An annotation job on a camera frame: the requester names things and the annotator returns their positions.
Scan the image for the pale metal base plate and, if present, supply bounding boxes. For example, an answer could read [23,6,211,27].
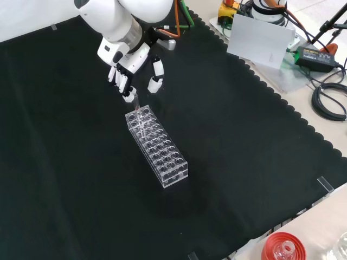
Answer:
[208,15,322,95]

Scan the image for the green cable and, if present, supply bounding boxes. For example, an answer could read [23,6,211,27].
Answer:
[162,0,196,29]

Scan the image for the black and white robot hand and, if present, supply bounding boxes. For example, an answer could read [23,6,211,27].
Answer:
[97,37,165,103]

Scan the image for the clear plastic test tube rack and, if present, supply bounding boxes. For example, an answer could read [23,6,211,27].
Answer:
[125,105,189,189]

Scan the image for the coiled black cable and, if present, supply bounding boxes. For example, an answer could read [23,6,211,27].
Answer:
[311,82,347,121]

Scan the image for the red ribbed round funnel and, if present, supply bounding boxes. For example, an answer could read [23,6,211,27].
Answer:
[261,231,307,260]

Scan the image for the clear glass test tube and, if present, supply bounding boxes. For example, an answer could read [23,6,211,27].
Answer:
[129,90,144,129]

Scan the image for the pale board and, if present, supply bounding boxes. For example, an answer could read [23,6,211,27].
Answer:
[226,13,296,70]

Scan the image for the clear glass vessel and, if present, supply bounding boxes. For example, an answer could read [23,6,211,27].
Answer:
[331,232,347,260]

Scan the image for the yellow stop button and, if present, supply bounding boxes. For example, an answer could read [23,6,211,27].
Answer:
[218,0,241,25]

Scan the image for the black bench cloth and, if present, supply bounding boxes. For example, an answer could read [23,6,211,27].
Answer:
[0,9,347,260]

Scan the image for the black power adapter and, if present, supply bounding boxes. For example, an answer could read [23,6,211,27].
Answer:
[294,45,342,73]

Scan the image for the black tripod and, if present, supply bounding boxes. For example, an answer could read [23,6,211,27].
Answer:
[310,2,347,46]

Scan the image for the orange cable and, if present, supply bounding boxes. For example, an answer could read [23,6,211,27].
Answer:
[158,0,182,38]

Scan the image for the small clear glass piece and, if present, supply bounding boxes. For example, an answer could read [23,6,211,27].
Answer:
[273,240,296,260]

